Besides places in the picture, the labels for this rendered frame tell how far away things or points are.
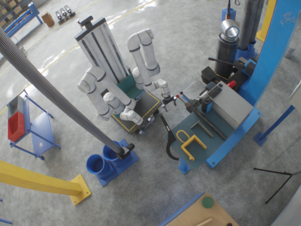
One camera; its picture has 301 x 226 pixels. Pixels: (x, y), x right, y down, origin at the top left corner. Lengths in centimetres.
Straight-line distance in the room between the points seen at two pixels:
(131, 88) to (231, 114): 138
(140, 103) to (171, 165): 105
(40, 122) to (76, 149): 106
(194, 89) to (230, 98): 137
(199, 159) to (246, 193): 137
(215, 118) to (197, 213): 87
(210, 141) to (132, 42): 114
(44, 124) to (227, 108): 322
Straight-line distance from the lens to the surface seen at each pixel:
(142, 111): 255
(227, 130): 159
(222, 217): 160
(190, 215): 156
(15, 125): 327
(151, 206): 254
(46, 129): 354
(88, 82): 145
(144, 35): 165
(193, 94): 283
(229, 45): 168
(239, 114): 154
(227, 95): 161
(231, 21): 167
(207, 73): 198
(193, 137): 146
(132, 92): 228
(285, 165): 300
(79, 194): 297
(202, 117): 156
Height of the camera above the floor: 249
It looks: 60 degrees down
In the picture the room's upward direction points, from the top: 22 degrees counter-clockwise
